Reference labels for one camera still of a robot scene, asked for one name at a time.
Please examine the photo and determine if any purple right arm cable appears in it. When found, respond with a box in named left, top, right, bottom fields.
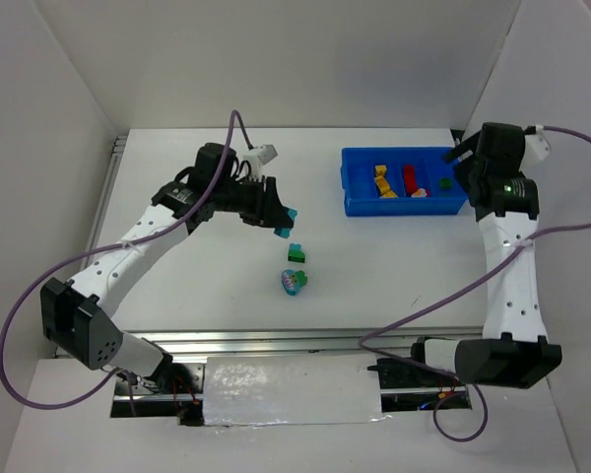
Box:
left=358, top=125, right=591, bottom=442

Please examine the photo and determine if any green curved lego brick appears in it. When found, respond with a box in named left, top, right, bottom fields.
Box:
left=288, top=249, right=306, bottom=264

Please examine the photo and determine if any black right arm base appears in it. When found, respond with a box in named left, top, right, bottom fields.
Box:
left=367, top=358, right=471, bottom=413

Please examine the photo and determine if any red lego brick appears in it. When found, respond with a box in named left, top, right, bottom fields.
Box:
left=402, top=165, right=419, bottom=197

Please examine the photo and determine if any silver foil covered board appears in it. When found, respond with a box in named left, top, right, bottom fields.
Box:
left=203, top=354, right=384, bottom=427

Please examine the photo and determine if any blue plastic bin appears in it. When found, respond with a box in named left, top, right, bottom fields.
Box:
left=340, top=147, right=467, bottom=217

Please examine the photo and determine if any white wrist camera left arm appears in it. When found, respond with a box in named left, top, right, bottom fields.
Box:
left=242, top=144, right=278, bottom=181

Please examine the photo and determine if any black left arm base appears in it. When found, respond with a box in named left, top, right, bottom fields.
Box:
left=110, top=363, right=206, bottom=427

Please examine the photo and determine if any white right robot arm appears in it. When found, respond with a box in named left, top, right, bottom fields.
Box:
left=341, top=122, right=562, bottom=389

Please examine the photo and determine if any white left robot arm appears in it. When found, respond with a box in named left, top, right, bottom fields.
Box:
left=40, top=143, right=295, bottom=392

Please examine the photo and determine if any aluminium frame rail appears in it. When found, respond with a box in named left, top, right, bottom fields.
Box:
left=133, top=327, right=481, bottom=356

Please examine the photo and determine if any flower printed lego piece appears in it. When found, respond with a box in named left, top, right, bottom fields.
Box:
left=411, top=188, right=429, bottom=198

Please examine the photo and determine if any yellow curved lego brick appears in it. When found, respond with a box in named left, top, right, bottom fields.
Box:
left=380, top=189, right=398, bottom=199

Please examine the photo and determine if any small green lego brick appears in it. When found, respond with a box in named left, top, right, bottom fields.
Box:
left=295, top=270, right=307, bottom=286

